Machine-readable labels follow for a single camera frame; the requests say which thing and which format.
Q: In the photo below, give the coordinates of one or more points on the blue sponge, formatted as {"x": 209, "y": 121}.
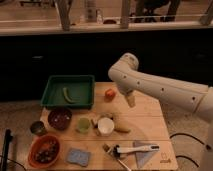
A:
{"x": 78, "y": 156}

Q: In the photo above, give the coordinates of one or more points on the dark brown bowl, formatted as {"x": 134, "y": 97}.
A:
{"x": 60, "y": 118}

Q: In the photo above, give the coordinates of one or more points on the orange red apple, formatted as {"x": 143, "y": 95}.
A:
{"x": 110, "y": 94}

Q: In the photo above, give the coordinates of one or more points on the orange bowl with food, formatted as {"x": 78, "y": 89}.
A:
{"x": 44, "y": 152}

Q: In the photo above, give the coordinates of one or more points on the black stand at left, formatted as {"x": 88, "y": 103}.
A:
{"x": 4, "y": 156}

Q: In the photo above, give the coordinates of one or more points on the small dark metal cup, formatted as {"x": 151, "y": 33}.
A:
{"x": 38, "y": 128}

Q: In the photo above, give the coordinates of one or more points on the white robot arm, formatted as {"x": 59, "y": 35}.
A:
{"x": 194, "y": 97}

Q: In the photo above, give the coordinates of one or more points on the yellow banana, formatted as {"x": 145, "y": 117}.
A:
{"x": 120, "y": 126}

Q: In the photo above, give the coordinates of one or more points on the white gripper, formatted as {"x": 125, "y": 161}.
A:
{"x": 126, "y": 88}

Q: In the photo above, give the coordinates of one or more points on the small green cup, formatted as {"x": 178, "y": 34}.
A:
{"x": 83, "y": 125}

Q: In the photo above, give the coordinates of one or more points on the small brown block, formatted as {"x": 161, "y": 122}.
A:
{"x": 106, "y": 148}

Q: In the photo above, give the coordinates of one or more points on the grey triangular cloth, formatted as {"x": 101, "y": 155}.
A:
{"x": 143, "y": 157}

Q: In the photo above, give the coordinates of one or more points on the green plastic tray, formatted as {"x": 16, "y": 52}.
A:
{"x": 80, "y": 89}

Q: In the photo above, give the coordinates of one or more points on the green bean pod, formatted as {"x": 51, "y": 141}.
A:
{"x": 66, "y": 95}

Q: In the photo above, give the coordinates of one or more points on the white paper cup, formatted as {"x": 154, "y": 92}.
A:
{"x": 105, "y": 126}

